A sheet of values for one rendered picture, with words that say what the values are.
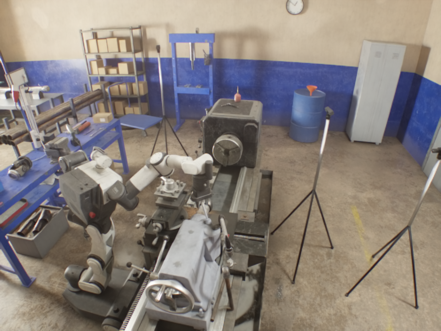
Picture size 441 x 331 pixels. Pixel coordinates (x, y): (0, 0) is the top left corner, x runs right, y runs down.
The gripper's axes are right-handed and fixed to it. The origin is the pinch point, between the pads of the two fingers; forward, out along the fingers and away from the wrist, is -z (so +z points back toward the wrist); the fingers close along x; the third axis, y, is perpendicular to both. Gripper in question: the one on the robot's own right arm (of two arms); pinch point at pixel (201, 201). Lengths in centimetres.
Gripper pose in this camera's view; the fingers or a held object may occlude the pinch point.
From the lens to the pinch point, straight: 147.5
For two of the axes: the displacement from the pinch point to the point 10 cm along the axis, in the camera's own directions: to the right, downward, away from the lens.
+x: -8.6, 2.5, -4.4
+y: 5.1, 4.3, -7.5
